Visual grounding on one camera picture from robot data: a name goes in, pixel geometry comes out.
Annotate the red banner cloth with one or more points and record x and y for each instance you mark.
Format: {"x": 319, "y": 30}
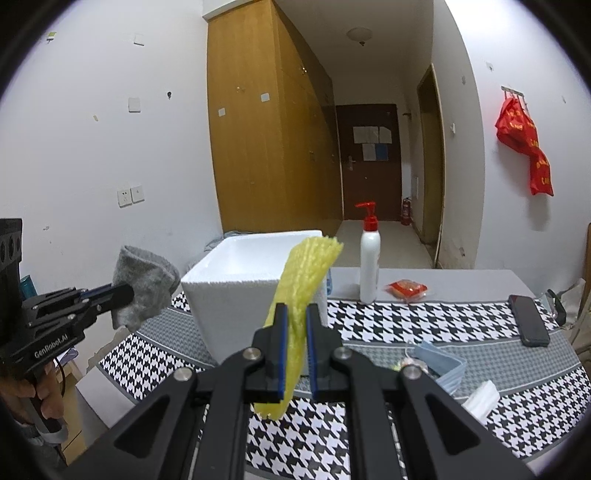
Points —
{"x": 521, "y": 134}

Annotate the white pump bottle red cap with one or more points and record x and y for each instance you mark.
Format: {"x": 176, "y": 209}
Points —
{"x": 369, "y": 263}

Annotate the person's left forearm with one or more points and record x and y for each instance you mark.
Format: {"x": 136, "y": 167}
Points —
{"x": 27, "y": 431}

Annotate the clear blue spray bottle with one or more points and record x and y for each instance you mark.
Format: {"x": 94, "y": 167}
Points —
{"x": 328, "y": 282}

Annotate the dark brown door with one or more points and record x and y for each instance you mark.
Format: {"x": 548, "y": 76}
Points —
{"x": 369, "y": 184}

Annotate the blue face mask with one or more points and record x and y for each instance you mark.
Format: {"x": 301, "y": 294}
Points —
{"x": 438, "y": 362}

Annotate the round ceiling lamp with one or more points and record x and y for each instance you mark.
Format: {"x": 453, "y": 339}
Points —
{"x": 359, "y": 34}

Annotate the grey sock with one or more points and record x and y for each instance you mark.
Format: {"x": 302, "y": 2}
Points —
{"x": 143, "y": 277}

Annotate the white foam box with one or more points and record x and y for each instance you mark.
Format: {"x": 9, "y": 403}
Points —
{"x": 231, "y": 295}

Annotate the metal wall hook rack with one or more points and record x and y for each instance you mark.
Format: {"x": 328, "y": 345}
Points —
{"x": 513, "y": 91}

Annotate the wooden wardrobe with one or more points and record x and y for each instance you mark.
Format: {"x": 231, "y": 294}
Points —
{"x": 258, "y": 138}

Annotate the blue paper sheet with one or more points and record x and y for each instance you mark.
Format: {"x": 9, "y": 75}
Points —
{"x": 381, "y": 152}

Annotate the white folded tissue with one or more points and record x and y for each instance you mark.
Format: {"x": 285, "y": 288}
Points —
{"x": 482, "y": 397}

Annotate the red fire extinguisher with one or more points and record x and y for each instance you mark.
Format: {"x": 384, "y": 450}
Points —
{"x": 406, "y": 212}

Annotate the yellow foam net sleeve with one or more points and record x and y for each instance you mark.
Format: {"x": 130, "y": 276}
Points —
{"x": 304, "y": 272}

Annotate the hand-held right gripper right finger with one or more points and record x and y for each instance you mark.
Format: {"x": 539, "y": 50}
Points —
{"x": 313, "y": 350}

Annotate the black smartphone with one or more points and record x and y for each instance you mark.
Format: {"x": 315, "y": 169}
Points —
{"x": 528, "y": 321}

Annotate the red snack packet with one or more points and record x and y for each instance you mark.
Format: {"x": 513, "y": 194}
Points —
{"x": 406, "y": 289}

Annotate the white wall socket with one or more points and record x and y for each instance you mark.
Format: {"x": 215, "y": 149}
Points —
{"x": 124, "y": 197}

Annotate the white paper sheet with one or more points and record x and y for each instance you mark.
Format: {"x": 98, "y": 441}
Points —
{"x": 368, "y": 152}
{"x": 385, "y": 134}
{"x": 365, "y": 134}

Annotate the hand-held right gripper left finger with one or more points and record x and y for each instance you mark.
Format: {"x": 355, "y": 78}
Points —
{"x": 281, "y": 350}

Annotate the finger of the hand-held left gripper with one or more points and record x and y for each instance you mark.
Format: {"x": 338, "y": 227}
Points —
{"x": 115, "y": 294}

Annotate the person's left hand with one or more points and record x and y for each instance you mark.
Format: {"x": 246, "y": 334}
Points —
{"x": 46, "y": 394}

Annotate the light wooden side door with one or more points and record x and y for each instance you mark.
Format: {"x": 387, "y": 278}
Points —
{"x": 431, "y": 161}

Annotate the white wall switch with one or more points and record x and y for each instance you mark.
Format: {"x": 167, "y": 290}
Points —
{"x": 137, "y": 194}
{"x": 134, "y": 105}

